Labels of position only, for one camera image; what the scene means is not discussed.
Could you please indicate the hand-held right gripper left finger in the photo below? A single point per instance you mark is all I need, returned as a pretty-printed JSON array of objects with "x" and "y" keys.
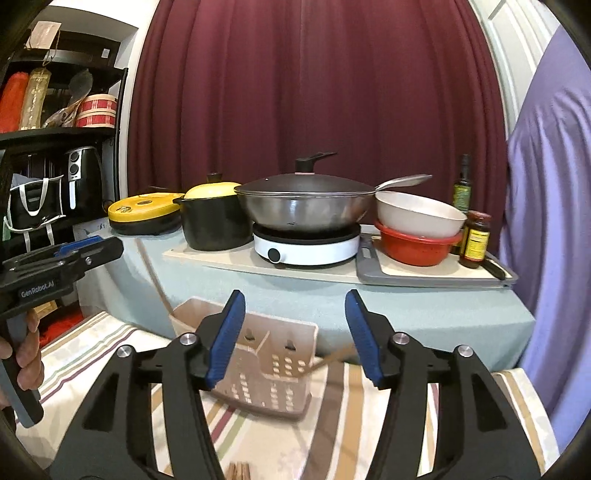
[{"x": 228, "y": 341}]

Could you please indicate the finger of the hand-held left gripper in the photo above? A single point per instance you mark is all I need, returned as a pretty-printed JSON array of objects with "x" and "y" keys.
[
  {"x": 76, "y": 246},
  {"x": 104, "y": 254}
]

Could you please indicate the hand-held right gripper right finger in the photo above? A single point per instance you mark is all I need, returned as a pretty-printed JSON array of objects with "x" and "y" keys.
[{"x": 362, "y": 341}]

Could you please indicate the wooden chopstick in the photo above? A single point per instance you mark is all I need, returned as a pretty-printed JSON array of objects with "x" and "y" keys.
[
  {"x": 334, "y": 357},
  {"x": 245, "y": 471},
  {"x": 233, "y": 471}
]

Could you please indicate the person's left hand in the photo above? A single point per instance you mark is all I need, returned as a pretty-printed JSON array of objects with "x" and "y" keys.
[{"x": 27, "y": 364}]

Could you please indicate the white cardboard box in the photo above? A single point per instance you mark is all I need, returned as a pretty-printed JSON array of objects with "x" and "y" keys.
[{"x": 92, "y": 229}]

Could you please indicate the red plastic bag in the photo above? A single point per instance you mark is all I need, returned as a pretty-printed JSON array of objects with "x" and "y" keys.
[{"x": 60, "y": 325}]

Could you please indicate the light blue tablecloth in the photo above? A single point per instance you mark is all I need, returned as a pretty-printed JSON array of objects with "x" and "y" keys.
[{"x": 323, "y": 304}]

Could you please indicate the black tote bag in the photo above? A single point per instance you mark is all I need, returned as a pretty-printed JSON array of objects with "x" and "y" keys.
[{"x": 34, "y": 203}]

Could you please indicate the yellow electric griddle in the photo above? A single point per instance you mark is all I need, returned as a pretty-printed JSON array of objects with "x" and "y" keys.
[{"x": 143, "y": 207}]

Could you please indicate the grey cutting board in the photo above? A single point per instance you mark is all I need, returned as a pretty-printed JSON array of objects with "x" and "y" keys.
[{"x": 369, "y": 272}]

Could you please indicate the black air fryer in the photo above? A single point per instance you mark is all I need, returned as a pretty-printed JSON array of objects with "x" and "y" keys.
[{"x": 81, "y": 175}]

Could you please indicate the beige board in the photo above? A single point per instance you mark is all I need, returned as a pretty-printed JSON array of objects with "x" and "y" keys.
[{"x": 221, "y": 263}]

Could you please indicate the red bowl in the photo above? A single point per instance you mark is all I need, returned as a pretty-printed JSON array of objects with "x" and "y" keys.
[{"x": 411, "y": 251}]

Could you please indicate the white induction cooker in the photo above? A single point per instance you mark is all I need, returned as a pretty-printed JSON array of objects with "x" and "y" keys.
[{"x": 304, "y": 249}]

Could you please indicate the black pot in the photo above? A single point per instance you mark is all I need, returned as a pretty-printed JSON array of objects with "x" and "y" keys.
[{"x": 212, "y": 226}]

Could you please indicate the black shelf unit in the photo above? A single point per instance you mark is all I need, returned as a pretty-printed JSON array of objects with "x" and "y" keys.
[{"x": 60, "y": 134}]

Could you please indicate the striped tablecloth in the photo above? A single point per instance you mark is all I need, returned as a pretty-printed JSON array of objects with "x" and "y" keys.
[{"x": 286, "y": 443}]

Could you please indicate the yellow pot lid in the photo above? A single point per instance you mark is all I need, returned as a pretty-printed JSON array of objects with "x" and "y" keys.
[{"x": 212, "y": 189}]

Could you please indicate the brown snack bag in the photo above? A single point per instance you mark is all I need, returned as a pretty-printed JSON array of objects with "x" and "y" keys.
[{"x": 60, "y": 116}]

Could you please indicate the red white round box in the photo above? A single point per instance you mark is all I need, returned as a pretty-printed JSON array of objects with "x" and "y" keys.
[{"x": 96, "y": 110}]

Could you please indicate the cream bowl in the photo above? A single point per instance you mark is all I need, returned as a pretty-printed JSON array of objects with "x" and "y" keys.
[{"x": 415, "y": 212}]

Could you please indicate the steel wok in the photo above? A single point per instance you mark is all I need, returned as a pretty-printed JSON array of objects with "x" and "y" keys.
[{"x": 300, "y": 212}]

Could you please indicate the sauce jar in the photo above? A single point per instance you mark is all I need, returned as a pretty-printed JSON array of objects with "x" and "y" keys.
[{"x": 475, "y": 242}]

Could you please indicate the gold packet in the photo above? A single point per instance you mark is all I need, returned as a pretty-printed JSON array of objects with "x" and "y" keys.
[{"x": 33, "y": 99}]

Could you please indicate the red mesh bag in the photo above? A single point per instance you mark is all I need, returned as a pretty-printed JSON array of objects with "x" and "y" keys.
[{"x": 14, "y": 101}]

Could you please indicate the grey skimmer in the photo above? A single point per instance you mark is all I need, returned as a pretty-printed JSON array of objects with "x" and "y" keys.
[{"x": 81, "y": 85}]

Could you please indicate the glass wok lid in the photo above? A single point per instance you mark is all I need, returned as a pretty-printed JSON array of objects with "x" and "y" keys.
[{"x": 304, "y": 184}]

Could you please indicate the olive oil bottle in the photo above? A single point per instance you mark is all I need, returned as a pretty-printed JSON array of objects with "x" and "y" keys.
[{"x": 461, "y": 191}]

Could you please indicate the beige paper tag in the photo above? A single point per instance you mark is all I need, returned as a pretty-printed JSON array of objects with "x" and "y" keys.
[{"x": 41, "y": 34}]

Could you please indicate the purple cloth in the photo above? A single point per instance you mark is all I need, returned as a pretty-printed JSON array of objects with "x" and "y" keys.
[{"x": 549, "y": 207}]

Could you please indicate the maroon curtain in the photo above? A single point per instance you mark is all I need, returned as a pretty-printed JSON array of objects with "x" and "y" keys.
[{"x": 300, "y": 92}]

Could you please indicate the white door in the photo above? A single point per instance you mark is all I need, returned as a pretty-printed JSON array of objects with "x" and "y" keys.
[{"x": 512, "y": 60}]

